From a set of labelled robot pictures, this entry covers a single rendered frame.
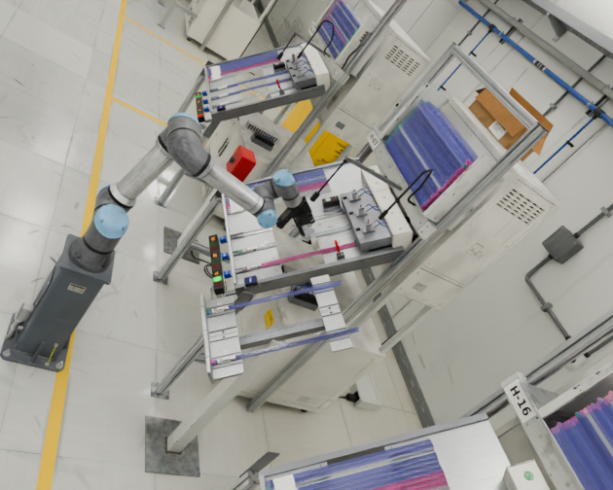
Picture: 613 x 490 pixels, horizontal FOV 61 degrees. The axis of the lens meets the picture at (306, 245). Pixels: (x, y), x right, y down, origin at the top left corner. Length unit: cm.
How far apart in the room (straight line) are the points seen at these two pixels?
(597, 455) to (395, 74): 250
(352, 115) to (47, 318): 217
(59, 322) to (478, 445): 159
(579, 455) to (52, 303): 181
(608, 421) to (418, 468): 52
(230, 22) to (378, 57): 343
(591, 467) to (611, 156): 244
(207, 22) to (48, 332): 479
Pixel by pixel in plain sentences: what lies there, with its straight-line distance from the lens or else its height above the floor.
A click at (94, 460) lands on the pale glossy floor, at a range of 233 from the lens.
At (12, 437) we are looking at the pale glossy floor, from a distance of 228.
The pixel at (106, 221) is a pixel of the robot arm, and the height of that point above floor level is 77.
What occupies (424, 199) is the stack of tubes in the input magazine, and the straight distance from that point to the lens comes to 213.
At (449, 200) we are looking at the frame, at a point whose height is 149.
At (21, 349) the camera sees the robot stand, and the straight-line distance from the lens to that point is 244.
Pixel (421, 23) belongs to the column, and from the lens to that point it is 533.
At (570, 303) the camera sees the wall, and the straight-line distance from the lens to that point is 341.
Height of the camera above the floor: 196
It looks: 27 degrees down
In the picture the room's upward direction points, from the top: 42 degrees clockwise
